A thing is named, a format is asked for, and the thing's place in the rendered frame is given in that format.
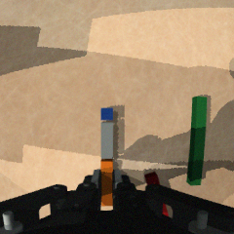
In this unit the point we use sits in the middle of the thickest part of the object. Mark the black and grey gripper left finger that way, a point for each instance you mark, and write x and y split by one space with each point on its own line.
22 212

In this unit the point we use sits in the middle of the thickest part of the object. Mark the green rod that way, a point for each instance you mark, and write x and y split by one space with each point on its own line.
197 140

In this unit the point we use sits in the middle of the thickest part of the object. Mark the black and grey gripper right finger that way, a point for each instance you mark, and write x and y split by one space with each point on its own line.
200 216

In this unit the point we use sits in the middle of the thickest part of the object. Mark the orange rod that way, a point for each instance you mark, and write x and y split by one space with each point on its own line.
106 168

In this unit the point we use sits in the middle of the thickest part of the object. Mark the red rod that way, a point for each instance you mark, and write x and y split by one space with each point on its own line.
153 178

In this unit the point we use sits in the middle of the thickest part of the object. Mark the grey rod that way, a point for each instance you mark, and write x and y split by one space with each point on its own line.
106 140

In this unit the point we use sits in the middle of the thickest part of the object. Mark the small blue cube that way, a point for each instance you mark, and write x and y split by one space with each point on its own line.
106 114

